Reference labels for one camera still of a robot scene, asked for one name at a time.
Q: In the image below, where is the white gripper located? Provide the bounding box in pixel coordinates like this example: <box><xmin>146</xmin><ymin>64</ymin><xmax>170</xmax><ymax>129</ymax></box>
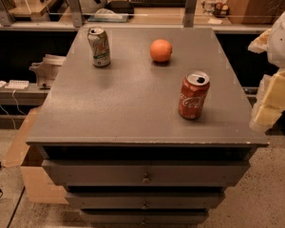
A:
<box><xmin>248</xmin><ymin>10</ymin><xmax>285</xmax><ymax>132</ymax></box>

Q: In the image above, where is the red coke can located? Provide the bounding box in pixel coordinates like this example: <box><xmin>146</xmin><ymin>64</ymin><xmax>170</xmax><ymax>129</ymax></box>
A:
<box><xmin>179</xmin><ymin>70</ymin><xmax>210</xmax><ymax>120</ymax></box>

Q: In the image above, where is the green white soda can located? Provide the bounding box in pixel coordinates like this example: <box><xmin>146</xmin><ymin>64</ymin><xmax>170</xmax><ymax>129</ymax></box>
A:
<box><xmin>87</xmin><ymin>27</ymin><xmax>110</xmax><ymax>67</ymax></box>

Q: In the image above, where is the dark fruit basket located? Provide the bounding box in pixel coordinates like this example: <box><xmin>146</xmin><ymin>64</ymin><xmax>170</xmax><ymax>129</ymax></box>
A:
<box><xmin>214</xmin><ymin>2</ymin><xmax>229</xmax><ymax>18</ymax></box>

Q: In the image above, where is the clear plastic bottle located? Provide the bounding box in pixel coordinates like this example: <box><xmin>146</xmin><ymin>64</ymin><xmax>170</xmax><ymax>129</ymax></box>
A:
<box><xmin>203</xmin><ymin>0</ymin><xmax>217</xmax><ymax>15</ymax></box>

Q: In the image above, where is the orange fruit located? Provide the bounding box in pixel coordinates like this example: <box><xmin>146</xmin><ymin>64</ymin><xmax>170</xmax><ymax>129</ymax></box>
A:
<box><xmin>150</xmin><ymin>39</ymin><xmax>172</xmax><ymax>63</ymax></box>

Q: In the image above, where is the grey drawer cabinet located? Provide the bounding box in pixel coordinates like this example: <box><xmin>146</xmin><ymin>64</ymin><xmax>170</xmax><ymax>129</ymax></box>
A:
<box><xmin>25</xmin><ymin>27</ymin><xmax>270</xmax><ymax>225</ymax></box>

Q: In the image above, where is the black bowl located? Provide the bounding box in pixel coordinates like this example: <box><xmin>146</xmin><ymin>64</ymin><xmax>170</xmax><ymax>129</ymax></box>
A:
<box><xmin>105</xmin><ymin>0</ymin><xmax>134</xmax><ymax>16</ymax></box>

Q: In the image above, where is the middle grey drawer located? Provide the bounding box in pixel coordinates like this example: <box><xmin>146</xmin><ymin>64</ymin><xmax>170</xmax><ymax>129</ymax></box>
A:
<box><xmin>66</xmin><ymin>192</ymin><xmax>225</xmax><ymax>210</ymax></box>

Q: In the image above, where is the grey drawer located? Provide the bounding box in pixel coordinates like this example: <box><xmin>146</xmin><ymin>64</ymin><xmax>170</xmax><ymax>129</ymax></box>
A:
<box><xmin>66</xmin><ymin>192</ymin><xmax>225</xmax><ymax>210</ymax></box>
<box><xmin>42</xmin><ymin>160</ymin><xmax>250</xmax><ymax>186</ymax></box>
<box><xmin>80</xmin><ymin>210</ymin><xmax>208</xmax><ymax>224</ymax></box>

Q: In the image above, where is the beige plastic part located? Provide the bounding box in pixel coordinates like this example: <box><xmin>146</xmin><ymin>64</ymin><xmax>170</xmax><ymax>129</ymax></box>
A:
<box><xmin>29</xmin><ymin>54</ymin><xmax>66</xmax><ymax>88</ymax></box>

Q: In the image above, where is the bottom grey drawer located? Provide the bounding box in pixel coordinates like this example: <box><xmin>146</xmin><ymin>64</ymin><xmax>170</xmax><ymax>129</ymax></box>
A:
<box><xmin>80</xmin><ymin>210</ymin><xmax>208</xmax><ymax>224</ymax></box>

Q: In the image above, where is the top grey drawer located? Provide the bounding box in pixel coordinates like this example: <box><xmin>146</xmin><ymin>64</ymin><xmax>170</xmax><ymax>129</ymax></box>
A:
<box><xmin>42</xmin><ymin>160</ymin><xmax>250</xmax><ymax>186</ymax></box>

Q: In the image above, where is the white power strip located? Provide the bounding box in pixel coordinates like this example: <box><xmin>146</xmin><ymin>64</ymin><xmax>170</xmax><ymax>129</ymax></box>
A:
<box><xmin>0</xmin><ymin>80</ymin><xmax>29</xmax><ymax>90</ymax></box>

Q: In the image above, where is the cardboard box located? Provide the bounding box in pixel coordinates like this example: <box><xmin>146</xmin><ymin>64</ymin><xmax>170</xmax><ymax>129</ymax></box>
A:
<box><xmin>3</xmin><ymin>107</ymin><xmax>67</xmax><ymax>204</ymax></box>

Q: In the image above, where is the grey metal post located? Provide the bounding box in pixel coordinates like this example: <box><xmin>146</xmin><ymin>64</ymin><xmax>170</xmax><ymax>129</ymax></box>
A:
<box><xmin>67</xmin><ymin>0</ymin><xmax>83</xmax><ymax>28</ymax></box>
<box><xmin>182</xmin><ymin>0</ymin><xmax>198</xmax><ymax>28</ymax></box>
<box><xmin>0</xmin><ymin>0</ymin><xmax>14</xmax><ymax>27</ymax></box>

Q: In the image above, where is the white cable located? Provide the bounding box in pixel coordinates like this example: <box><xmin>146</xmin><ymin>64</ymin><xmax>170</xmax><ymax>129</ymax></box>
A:
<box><xmin>0</xmin><ymin>85</ymin><xmax>27</xmax><ymax>131</ymax></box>

